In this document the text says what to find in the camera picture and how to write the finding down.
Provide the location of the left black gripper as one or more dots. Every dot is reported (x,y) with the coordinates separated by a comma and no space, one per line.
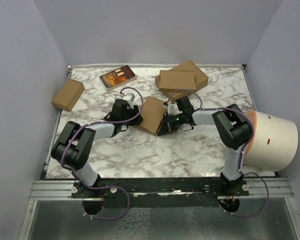
(136,121)

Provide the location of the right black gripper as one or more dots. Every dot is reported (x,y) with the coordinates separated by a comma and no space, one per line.
(167,126)

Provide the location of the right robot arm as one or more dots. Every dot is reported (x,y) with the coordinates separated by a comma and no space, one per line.
(234,128)

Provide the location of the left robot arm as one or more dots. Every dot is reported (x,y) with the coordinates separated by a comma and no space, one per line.
(73,146)

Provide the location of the small closed cardboard box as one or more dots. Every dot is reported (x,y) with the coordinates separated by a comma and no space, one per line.
(68,95)

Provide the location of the dark orange book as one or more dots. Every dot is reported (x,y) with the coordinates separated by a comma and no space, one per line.
(118,77)

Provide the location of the white cylinder drum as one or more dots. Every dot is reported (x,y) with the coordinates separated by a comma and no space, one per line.
(274,144)

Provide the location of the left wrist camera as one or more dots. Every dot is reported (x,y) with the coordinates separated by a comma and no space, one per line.
(128,101)

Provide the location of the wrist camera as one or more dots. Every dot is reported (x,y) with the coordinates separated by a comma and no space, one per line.
(170,107)
(128,101)

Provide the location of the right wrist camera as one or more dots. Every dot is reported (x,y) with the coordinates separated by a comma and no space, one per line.
(170,107)

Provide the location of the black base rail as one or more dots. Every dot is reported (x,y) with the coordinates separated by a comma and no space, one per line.
(159,192)

